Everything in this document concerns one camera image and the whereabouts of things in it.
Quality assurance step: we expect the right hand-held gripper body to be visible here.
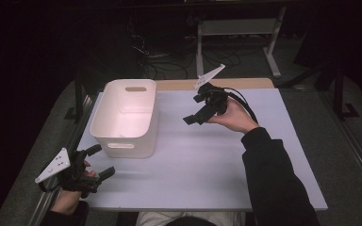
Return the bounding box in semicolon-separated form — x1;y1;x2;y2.
192;63;230;126

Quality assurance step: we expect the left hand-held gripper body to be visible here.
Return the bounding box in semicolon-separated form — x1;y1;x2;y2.
34;147;104;200

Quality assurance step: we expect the white plastic storage bin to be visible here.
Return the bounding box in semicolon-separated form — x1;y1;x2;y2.
90;78;160;159

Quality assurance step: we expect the person's left hand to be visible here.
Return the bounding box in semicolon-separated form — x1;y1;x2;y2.
50;160;98;216

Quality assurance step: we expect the person's right hand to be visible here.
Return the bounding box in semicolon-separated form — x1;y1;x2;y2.
206;97;260;136

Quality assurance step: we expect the white table mat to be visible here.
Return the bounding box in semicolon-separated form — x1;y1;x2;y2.
56;88;329;212

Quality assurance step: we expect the black stand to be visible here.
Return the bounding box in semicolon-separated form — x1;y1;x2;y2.
64;70;87;121
279;57;361;121

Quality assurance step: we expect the white metal stand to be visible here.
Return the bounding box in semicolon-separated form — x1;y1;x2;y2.
195;6;288;79

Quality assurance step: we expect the person's lap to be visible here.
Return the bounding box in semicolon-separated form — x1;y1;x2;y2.
136;210;248;226

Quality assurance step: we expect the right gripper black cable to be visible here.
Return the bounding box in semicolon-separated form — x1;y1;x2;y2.
222;87;259;125

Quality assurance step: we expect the tangle of floor cables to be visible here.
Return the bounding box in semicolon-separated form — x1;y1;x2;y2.
127;17;243;80

